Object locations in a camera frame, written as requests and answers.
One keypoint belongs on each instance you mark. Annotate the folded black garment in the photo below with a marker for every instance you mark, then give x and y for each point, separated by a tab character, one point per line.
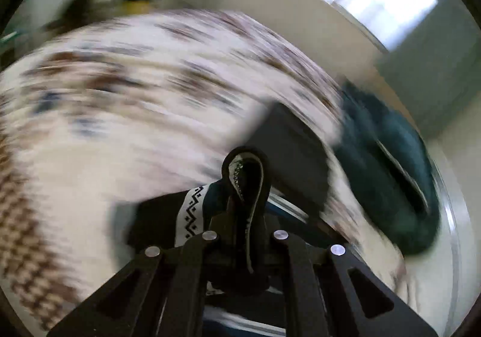
297	158

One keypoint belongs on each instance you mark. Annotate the dark teal velvet pillow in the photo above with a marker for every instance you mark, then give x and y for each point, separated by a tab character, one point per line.
402	153

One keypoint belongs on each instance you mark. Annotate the green striped right curtain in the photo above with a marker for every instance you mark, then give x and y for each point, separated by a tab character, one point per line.
435	71

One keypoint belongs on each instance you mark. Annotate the white bed headboard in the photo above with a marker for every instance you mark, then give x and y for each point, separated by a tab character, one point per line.
440	273

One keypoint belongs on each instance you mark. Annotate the dark clothes pile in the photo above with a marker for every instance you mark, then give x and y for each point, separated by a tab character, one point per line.
78	13

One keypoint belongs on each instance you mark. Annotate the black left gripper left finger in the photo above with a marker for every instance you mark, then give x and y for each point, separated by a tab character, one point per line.
159	293

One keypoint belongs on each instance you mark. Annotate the floral plaid bed blanket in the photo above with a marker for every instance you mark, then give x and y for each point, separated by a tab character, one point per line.
126	110

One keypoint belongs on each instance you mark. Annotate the yellow box with black cap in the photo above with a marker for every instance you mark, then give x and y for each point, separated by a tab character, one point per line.
135	7

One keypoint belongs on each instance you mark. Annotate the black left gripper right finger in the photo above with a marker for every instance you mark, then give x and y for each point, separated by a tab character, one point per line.
330	292

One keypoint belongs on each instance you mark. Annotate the striped navy grey sweater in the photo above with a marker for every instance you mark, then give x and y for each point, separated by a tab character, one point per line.
239	285

